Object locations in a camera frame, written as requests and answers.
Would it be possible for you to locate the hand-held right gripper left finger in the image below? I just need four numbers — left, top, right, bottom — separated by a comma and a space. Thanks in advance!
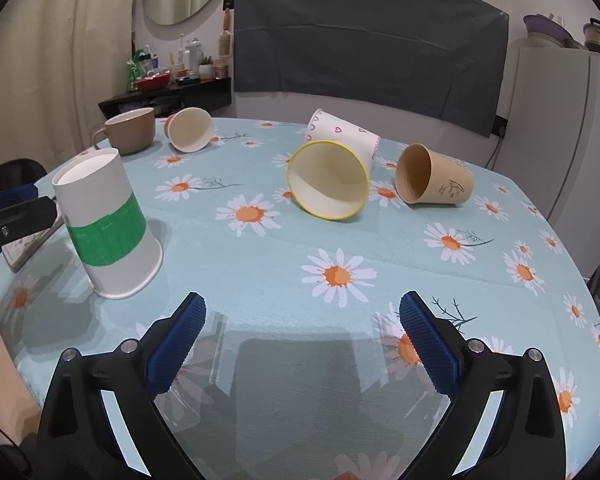
35, 291, 208, 480

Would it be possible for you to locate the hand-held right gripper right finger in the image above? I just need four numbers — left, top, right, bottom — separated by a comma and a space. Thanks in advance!
399, 291, 566, 480

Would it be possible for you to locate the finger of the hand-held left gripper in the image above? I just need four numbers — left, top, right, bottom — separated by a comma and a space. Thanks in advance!
0, 196, 63, 262
0, 183, 40, 218

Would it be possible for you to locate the white cup with green band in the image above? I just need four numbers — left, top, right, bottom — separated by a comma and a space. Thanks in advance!
51, 148, 164, 301

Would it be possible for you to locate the brown kraft paper cup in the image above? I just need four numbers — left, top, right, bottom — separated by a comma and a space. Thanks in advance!
394, 143, 475, 206

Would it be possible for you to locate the pink paper cup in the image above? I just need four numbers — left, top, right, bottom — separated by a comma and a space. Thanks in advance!
165, 107, 214, 153

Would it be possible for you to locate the yellow-rimmed paper cup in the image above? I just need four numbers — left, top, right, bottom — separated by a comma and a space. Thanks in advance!
286, 140, 371, 222

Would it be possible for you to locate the white cup with pink hearts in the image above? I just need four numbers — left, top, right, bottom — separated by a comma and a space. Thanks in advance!
303, 108, 382, 168

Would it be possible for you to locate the black chair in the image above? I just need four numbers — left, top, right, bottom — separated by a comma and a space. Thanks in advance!
0, 158, 48, 197

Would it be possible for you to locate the grey flat box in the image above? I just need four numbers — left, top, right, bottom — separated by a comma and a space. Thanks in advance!
2, 216, 65, 274

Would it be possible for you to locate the brown ceramic mug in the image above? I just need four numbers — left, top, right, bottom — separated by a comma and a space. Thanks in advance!
90, 107, 157, 156

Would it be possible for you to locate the daisy print tablecloth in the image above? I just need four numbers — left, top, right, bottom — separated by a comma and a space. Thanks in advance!
0, 117, 600, 480

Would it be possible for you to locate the beige curtain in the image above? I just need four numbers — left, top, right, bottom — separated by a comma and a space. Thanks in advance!
0, 0, 146, 171

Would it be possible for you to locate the red bowl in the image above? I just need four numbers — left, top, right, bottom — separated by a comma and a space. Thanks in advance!
135, 72, 172, 92

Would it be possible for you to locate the white pump bottle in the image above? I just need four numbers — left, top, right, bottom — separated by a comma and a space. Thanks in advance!
186, 37, 203, 73

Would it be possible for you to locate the white refrigerator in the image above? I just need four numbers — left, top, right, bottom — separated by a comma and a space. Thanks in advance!
500, 40, 600, 271

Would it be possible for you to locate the wooden hairbrush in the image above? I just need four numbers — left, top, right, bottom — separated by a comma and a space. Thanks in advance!
219, 7, 232, 58

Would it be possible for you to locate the dark grey cloth cover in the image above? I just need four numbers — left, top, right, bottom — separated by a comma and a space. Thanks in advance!
234, 0, 511, 138

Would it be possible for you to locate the purple pot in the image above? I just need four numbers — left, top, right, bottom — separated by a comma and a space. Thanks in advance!
523, 14, 576, 48

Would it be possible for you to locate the black wall shelf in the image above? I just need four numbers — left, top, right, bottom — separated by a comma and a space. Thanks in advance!
98, 78, 231, 121

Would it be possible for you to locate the black cable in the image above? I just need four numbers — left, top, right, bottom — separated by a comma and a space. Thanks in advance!
482, 132, 503, 168

